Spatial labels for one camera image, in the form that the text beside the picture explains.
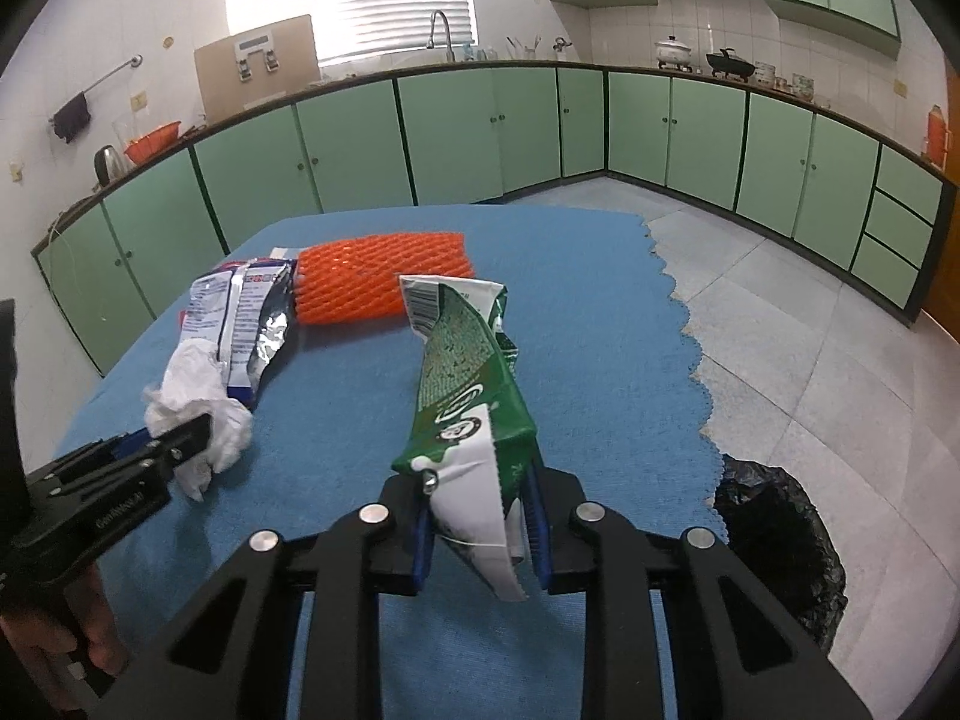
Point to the black wok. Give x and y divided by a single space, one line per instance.
727 62

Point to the steel kitchen faucet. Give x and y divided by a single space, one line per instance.
448 45

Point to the dark hanging towel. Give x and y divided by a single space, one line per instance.
73 118

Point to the blue scalloped table mat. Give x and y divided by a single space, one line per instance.
585 300

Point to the white cooking pot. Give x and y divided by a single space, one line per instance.
673 52

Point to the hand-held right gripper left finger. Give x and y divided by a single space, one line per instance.
420 555

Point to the steel electric kettle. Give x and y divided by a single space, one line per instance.
110 165

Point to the glass jar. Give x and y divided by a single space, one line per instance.
765 73
802 85

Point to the brown cardboard box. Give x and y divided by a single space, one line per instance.
225 82

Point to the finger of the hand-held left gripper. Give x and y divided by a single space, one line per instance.
131 442
180 446

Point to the long orange foam net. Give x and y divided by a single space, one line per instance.
375 277

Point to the brown wooden door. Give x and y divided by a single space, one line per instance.
946 292

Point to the utensil holder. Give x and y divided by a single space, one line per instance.
523 49

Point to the black trash bag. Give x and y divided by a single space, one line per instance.
780 540

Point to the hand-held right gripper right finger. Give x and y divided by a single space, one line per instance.
538 532

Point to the orange thermos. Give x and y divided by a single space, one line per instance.
936 136

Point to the white tissue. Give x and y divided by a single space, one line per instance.
195 382

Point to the white window blind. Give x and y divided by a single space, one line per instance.
375 0

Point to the orange plastic basin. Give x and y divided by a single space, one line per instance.
154 142

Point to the dark green white wrapper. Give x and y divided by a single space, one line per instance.
465 375

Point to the person's left hand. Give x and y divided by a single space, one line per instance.
101 615

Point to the steel towel rail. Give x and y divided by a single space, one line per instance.
112 75

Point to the green lower kitchen cabinets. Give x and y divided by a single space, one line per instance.
450 135

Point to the red blue white snack packet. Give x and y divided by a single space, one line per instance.
240 315

